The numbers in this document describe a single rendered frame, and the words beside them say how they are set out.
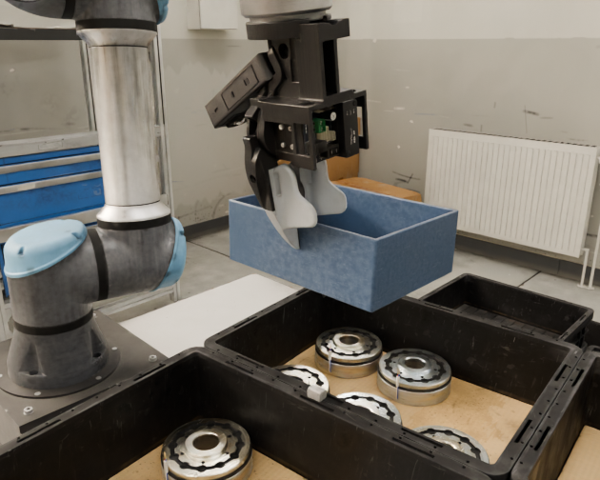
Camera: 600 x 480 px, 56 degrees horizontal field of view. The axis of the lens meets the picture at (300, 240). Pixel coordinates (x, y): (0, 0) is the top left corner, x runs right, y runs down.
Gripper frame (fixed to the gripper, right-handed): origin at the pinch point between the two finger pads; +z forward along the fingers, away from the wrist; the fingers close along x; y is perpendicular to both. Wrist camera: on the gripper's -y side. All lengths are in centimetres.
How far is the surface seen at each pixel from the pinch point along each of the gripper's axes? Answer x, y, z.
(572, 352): 28.3, 18.1, 22.9
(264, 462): -5.8, -3.2, 28.4
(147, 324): 13, -67, 44
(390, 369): 17.7, -2.4, 28.7
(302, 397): -2.1, 0.7, 19.1
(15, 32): 48, -196, -14
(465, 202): 264, -133, 113
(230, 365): -3.8, -9.7, 18.6
